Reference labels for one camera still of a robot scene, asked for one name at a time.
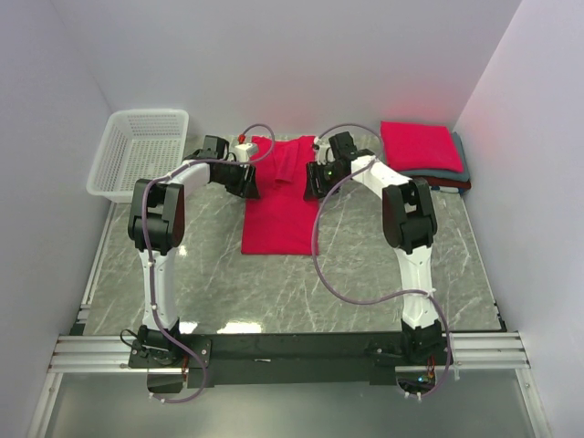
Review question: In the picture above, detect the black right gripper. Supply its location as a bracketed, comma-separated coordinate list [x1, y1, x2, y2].
[303, 161, 347, 202]

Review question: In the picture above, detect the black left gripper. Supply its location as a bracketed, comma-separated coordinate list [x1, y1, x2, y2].
[215, 159, 261, 201]

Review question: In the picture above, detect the pink-red t shirt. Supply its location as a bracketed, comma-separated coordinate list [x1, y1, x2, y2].
[241, 136, 318, 256]

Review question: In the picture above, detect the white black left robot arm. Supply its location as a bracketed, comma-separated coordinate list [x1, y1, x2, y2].
[128, 136, 259, 367]

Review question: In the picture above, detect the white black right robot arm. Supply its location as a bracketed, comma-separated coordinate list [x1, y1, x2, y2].
[304, 131, 445, 364]

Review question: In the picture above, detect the white plastic basket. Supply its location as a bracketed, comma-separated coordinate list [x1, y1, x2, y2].
[86, 109, 189, 203]

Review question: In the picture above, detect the folded dark red t shirt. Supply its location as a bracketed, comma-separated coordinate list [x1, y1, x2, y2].
[413, 176, 472, 194]

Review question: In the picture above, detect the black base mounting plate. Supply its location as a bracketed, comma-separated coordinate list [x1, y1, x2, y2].
[128, 331, 452, 388]

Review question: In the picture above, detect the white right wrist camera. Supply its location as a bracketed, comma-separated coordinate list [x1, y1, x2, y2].
[313, 142, 334, 165]

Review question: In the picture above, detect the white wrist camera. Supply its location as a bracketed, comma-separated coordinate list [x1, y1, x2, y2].
[230, 134, 259, 162]
[313, 142, 334, 165]

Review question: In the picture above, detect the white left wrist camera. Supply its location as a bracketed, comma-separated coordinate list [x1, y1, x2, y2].
[230, 134, 259, 162]

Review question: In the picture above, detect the aluminium frame rail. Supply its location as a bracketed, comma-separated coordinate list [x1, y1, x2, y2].
[48, 332, 530, 373]

